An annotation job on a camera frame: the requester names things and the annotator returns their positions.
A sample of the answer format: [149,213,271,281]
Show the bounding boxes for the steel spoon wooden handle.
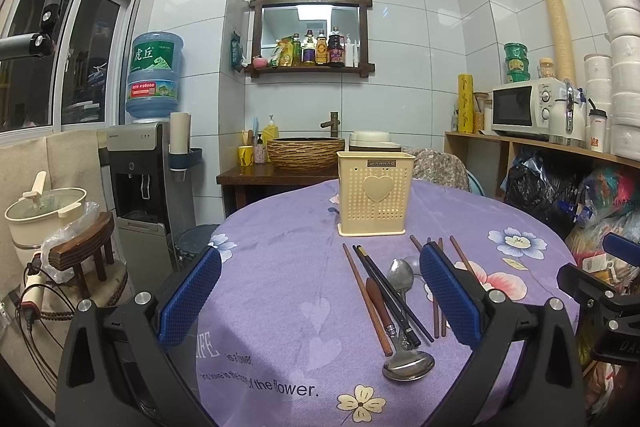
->
[366,277,435,383]

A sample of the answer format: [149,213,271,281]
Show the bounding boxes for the small steel spoon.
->
[387,258,414,303]

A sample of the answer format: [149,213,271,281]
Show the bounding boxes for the black chopstick gold band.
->
[354,245,434,347]

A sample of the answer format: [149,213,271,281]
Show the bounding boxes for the black plastic bag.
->
[504,148,588,239]

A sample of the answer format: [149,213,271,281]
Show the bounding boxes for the small dark wooden stool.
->
[48,211,115,299]

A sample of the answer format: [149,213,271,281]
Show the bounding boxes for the white tumbler black lid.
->
[588,98,608,153]

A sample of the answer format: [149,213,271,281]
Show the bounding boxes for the white electric kettle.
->
[549,80,586,147]

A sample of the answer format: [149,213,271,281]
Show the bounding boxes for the wooden side shelf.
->
[444,131,639,200]

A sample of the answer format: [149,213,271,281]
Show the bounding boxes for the white microwave oven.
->
[491,78,566,141]

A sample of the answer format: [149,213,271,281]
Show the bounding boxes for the grey water dispenser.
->
[106,121,195,291]

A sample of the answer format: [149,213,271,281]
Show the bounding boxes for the cream cooking pot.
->
[4,170,87,267]

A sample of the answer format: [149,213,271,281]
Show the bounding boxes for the tall paper cup stack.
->
[544,0,577,87]

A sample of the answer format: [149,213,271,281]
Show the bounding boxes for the purple floral tablecloth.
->
[195,181,572,426]

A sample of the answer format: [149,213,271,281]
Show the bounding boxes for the floral cushioned chair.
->
[402,147,485,196]

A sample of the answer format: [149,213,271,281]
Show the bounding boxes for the green instant noodle bowls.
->
[503,42,530,82]

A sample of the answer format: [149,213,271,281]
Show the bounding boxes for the dark wooden sink counter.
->
[216,164,338,217]

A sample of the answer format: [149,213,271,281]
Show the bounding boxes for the yellow wrapped roll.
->
[458,74,474,134]

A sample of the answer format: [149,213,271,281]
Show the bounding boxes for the cream heart utensil holder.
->
[337,152,414,237]

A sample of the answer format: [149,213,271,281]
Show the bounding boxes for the yellow mug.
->
[238,145,254,167]

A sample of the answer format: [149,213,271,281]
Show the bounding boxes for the white paper cup tube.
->
[169,112,191,155]

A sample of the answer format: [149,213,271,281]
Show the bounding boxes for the stacked white bowls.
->
[348,130,401,152]

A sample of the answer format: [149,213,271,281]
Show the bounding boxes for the woven basin sink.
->
[267,138,345,171]

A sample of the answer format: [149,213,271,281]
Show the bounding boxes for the blue water jug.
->
[125,31,183,120]

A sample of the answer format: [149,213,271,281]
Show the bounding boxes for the wooden faucet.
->
[320,112,341,138]

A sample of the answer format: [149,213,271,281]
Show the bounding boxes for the wooden framed wall shelf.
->
[244,0,375,79]

